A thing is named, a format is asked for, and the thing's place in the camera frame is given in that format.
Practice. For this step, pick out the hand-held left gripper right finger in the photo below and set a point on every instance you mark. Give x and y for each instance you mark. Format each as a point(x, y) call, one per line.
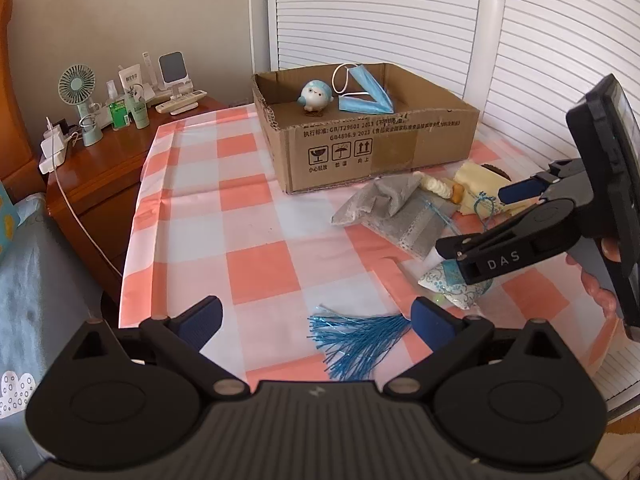
point(431, 325)

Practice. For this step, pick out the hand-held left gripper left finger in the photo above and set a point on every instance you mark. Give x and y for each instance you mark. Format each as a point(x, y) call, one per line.
point(200, 324)

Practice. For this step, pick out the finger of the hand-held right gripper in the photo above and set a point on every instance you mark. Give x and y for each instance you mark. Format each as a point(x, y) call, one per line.
point(500, 255)
point(520, 191)

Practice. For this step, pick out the blue patterned white pouch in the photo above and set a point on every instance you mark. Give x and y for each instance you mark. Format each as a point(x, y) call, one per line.
point(450, 285)

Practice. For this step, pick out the pale yellow cloth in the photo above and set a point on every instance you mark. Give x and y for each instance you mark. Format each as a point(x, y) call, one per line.
point(475, 177)

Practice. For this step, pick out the small orange toy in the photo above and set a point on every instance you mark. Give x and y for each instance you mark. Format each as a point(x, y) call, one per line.
point(457, 193)

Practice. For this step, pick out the blue tassel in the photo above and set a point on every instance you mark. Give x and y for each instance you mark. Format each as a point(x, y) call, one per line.
point(360, 340)

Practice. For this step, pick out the cream scrunchie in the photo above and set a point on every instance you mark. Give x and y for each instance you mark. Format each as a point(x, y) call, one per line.
point(436, 187)

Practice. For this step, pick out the grey lace bag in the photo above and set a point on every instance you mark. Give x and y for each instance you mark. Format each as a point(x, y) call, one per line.
point(410, 232)

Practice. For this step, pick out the grey speckled pouch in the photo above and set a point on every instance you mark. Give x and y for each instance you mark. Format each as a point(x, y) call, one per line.
point(355, 205)

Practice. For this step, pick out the brown cardboard box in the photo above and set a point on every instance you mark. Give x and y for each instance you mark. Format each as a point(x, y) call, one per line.
point(325, 160)

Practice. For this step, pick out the person's right hand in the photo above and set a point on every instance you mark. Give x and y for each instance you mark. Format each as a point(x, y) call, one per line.
point(597, 290)

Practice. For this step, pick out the pink white checkered tablecloth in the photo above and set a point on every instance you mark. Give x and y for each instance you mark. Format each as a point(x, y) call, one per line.
point(240, 220)

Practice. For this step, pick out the white louvered door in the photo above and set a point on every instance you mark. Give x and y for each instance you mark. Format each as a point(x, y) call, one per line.
point(560, 35)
point(375, 10)

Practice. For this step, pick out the grey blue blanket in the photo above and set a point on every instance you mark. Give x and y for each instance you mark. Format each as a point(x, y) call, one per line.
point(45, 320)

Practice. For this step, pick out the blue face mask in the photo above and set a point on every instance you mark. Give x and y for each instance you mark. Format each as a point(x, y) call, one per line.
point(362, 105)
point(365, 80)

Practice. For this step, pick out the wooden nightstand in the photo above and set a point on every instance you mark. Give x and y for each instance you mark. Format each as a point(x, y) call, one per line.
point(110, 160)

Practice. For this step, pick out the teal dotted pillow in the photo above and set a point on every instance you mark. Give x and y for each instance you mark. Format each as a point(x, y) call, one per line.
point(6, 225)

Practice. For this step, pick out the white remote control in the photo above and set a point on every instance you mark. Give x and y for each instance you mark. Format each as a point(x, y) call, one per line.
point(192, 95)
point(175, 106)

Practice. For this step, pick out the small green label bottle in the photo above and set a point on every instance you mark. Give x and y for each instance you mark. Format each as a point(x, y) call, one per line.
point(118, 115)

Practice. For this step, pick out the blue white plush bird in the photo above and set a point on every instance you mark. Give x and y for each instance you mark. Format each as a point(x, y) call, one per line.
point(316, 96)

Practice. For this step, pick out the white power charger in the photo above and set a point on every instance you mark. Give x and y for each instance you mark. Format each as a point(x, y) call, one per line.
point(54, 152)

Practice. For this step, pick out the green tube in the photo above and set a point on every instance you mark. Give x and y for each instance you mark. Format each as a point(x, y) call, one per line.
point(137, 107)

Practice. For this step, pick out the white phone stand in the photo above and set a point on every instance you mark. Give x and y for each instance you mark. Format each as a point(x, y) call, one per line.
point(172, 70)

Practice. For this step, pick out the white tube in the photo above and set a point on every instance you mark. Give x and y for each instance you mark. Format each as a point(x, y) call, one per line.
point(129, 76)

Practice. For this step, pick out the green desk fan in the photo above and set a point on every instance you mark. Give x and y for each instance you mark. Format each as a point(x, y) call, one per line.
point(77, 85)

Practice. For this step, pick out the wooden headboard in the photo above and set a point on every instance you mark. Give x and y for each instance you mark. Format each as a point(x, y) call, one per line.
point(15, 110)

